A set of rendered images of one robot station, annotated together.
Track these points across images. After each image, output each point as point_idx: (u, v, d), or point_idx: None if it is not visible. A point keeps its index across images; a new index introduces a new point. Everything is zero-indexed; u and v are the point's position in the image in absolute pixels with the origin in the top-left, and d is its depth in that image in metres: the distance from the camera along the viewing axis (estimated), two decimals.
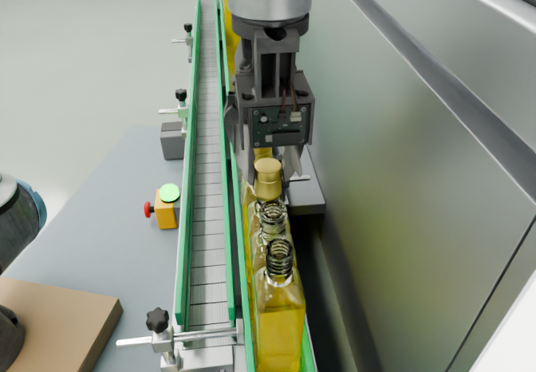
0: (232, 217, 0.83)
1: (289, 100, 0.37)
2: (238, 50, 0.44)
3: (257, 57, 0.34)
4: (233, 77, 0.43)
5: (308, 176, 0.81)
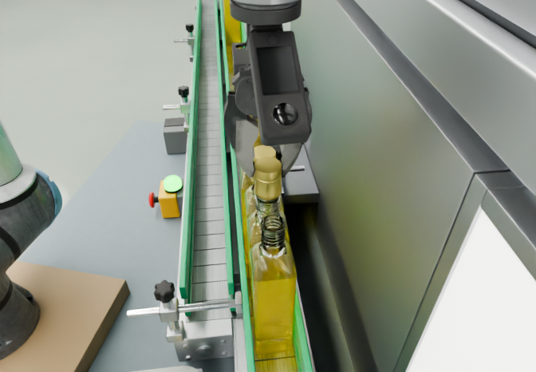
0: (231, 205, 0.89)
1: None
2: (298, 66, 0.41)
3: None
4: (302, 77, 0.43)
5: (302, 166, 0.87)
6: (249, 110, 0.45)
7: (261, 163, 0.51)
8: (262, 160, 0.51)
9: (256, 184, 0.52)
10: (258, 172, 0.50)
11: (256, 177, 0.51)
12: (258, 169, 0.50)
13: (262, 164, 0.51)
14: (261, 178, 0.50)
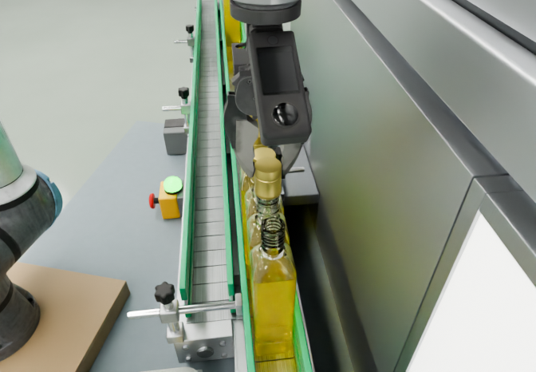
0: (231, 206, 0.89)
1: None
2: (298, 66, 0.41)
3: None
4: (302, 77, 0.43)
5: (302, 168, 0.87)
6: (249, 110, 0.45)
7: (261, 163, 0.51)
8: (262, 160, 0.51)
9: (256, 184, 0.52)
10: (258, 172, 0.50)
11: (256, 177, 0.51)
12: (258, 169, 0.50)
13: (262, 164, 0.51)
14: (261, 178, 0.50)
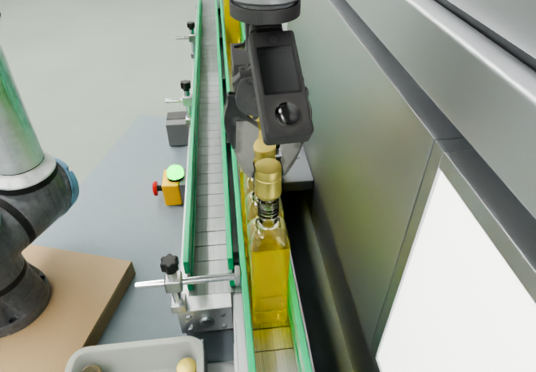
0: (231, 191, 0.94)
1: None
2: (298, 65, 0.41)
3: None
4: (302, 77, 0.43)
5: (297, 154, 0.92)
6: (249, 110, 0.45)
7: (257, 144, 0.56)
8: (258, 142, 0.56)
9: None
10: (255, 152, 0.55)
11: None
12: (254, 149, 0.55)
13: (258, 144, 0.56)
14: (258, 157, 0.55)
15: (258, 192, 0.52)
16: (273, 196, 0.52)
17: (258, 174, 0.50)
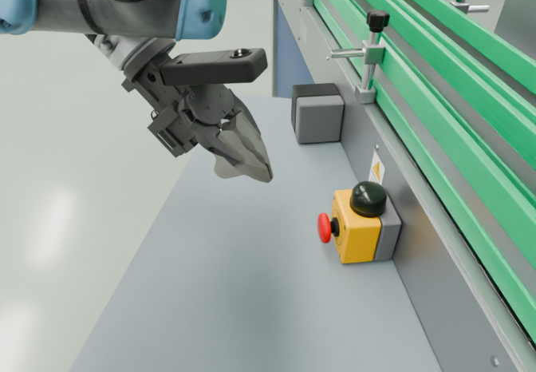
0: None
1: None
2: None
3: None
4: None
5: None
6: (213, 119, 0.47)
7: None
8: None
9: None
10: None
11: None
12: None
13: None
14: None
15: None
16: None
17: None
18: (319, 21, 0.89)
